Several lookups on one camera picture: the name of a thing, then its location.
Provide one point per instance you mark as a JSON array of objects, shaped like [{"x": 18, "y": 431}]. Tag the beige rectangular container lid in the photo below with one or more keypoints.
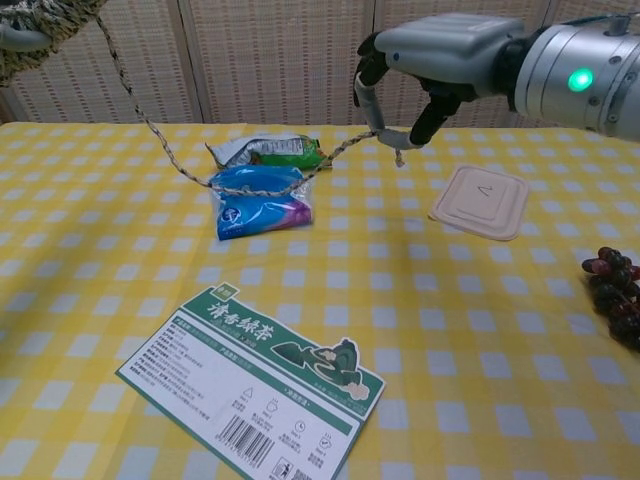
[{"x": 480, "y": 205}]

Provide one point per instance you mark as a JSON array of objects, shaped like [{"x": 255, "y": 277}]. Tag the green snack bag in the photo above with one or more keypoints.
[{"x": 295, "y": 152}]

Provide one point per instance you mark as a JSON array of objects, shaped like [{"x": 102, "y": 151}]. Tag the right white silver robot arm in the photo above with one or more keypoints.
[{"x": 550, "y": 75}]

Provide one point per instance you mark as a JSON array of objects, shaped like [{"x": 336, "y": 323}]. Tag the green tea packaging card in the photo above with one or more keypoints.
[{"x": 225, "y": 380}]

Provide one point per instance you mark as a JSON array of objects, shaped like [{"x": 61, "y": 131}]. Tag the dark red grape bunch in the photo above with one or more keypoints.
[{"x": 615, "y": 295}]

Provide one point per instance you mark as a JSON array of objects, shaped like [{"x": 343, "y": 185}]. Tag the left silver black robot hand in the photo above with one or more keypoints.
[{"x": 20, "y": 40}]

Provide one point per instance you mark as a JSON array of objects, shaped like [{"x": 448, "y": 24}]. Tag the blue plastic packet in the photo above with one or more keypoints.
[{"x": 260, "y": 215}]

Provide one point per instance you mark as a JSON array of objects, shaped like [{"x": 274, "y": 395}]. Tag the yellow white checkered tablecloth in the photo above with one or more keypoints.
[{"x": 450, "y": 325}]

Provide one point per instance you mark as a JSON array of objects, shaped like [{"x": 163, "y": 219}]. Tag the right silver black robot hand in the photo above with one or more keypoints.
[{"x": 450, "y": 50}]

